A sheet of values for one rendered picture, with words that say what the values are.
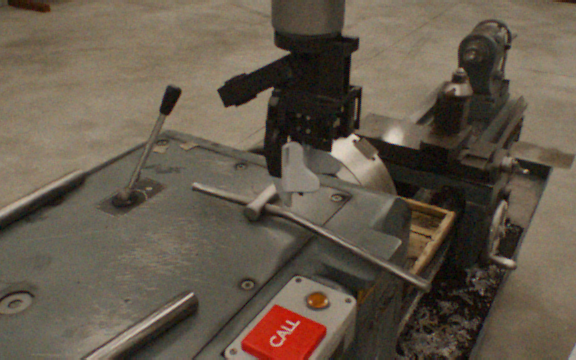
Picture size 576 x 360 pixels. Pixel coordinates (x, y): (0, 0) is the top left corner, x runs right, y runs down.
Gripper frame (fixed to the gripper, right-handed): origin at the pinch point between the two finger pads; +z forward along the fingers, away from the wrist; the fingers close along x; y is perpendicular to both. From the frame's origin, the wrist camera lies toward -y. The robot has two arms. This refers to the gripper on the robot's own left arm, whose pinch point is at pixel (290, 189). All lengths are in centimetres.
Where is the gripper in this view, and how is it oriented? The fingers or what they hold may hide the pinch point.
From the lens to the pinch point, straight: 68.2
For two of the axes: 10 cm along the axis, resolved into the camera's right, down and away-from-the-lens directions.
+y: 8.5, 2.6, -4.6
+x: 5.3, -4.2, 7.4
